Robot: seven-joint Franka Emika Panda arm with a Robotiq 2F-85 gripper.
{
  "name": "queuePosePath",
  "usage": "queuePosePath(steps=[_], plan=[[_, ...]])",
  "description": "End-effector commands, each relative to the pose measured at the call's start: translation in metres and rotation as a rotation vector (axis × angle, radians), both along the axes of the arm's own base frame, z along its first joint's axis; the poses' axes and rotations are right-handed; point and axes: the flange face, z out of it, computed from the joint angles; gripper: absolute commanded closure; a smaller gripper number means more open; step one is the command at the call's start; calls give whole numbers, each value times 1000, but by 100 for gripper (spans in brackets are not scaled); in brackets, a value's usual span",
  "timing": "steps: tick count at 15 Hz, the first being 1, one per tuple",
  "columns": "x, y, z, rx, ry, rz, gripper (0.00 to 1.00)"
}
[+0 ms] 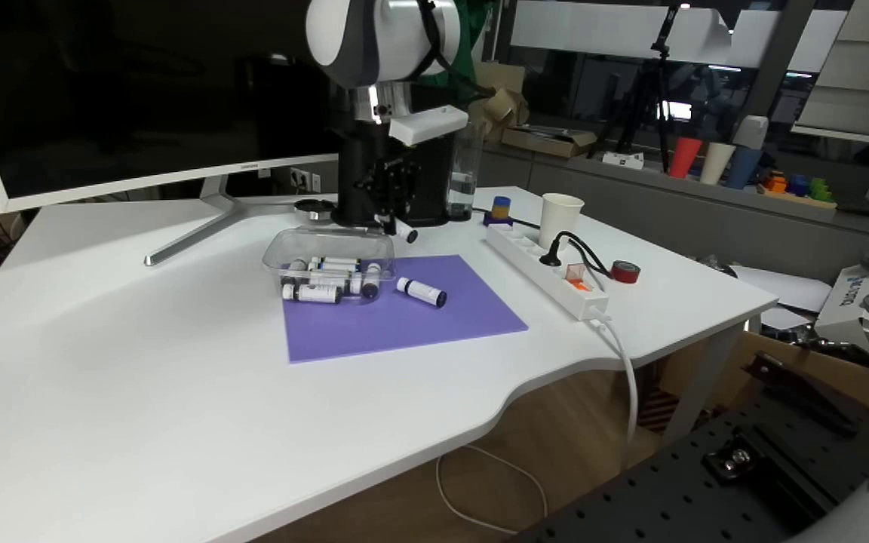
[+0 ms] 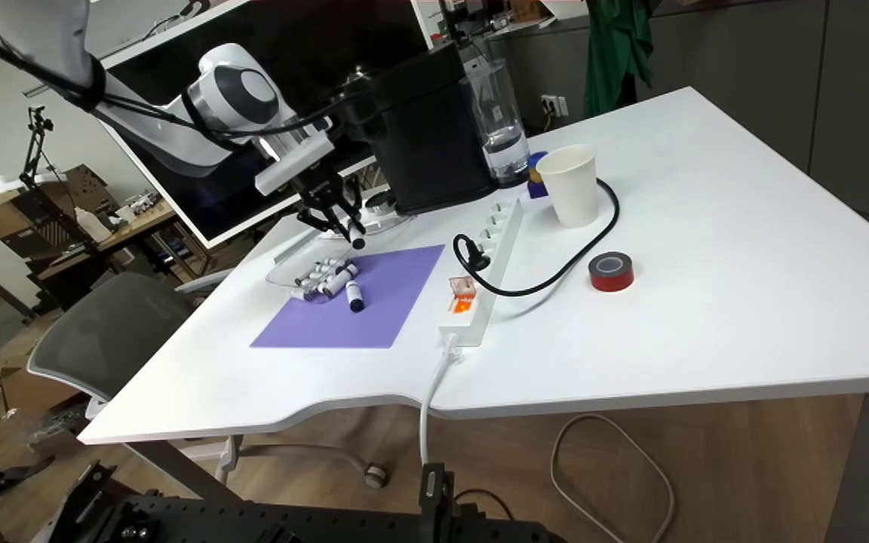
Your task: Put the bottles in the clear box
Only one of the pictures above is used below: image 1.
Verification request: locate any white paper cup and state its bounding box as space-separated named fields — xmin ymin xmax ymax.
xmin=537 ymin=189 xmax=589 ymax=253

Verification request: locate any blue plastic cup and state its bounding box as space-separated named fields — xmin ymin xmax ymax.
xmin=722 ymin=145 xmax=767 ymax=193

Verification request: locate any black perforated breadboard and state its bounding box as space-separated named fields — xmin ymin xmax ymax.
xmin=509 ymin=397 xmax=869 ymax=543

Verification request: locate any white framed monitor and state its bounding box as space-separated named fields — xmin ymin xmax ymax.
xmin=0 ymin=0 xmax=351 ymax=272

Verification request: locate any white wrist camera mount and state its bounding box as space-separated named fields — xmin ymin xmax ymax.
xmin=385 ymin=103 xmax=473 ymax=151

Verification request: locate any cardboard box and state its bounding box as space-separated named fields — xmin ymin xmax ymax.
xmin=469 ymin=58 xmax=532 ymax=145

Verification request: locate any white plastic cup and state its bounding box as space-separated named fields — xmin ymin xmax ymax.
xmin=698 ymin=140 xmax=740 ymax=189

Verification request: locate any blue and yellow small object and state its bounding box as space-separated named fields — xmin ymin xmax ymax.
xmin=485 ymin=193 xmax=517 ymax=228

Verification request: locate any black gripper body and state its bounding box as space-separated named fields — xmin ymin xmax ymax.
xmin=334 ymin=121 xmax=401 ymax=199

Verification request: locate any green cloth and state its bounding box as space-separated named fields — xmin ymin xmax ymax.
xmin=442 ymin=0 xmax=505 ymax=96

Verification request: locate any small round black dish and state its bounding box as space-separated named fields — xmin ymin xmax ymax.
xmin=289 ymin=196 xmax=342 ymax=221

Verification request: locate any white power strip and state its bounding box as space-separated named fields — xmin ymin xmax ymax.
xmin=479 ymin=228 xmax=615 ymax=325

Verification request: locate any purple rectangular mat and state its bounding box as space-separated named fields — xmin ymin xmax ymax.
xmin=280 ymin=250 xmax=532 ymax=364

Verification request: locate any white power strip cable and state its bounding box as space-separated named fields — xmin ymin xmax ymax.
xmin=593 ymin=310 xmax=647 ymax=446

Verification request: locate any small white labelled bottle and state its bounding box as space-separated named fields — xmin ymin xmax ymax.
xmin=289 ymin=266 xmax=355 ymax=290
xmin=355 ymin=260 xmax=385 ymax=306
xmin=304 ymin=253 xmax=361 ymax=276
xmin=393 ymin=276 xmax=450 ymax=310
xmin=280 ymin=280 xmax=344 ymax=309

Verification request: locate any white cable loop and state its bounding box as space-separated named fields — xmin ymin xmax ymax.
xmin=428 ymin=441 xmax=556 ymax=543

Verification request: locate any black power cable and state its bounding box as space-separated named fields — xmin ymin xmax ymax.
xmin=537 ymin=228 xmax=621 ymax=280

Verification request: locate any white printed carton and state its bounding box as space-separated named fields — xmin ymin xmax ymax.
xmin=812 ymin=253 xmax=869 ymax=363

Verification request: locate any small orange toy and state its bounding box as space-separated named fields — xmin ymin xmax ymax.
xmin=756 ymin=170 xmax=794 ymax=199

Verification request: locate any small green toy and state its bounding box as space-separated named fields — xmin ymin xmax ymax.
xmin=805 ymin=175 xmax=843 ymax=206

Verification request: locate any clear plastic bottle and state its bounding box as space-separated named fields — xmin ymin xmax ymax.
xmin=446 ymin=125 xmax=489 ymax=221

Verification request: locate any red plastic cup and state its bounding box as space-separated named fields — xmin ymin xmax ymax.
xmin=663 ymin=132 xmax=710 ymax=183

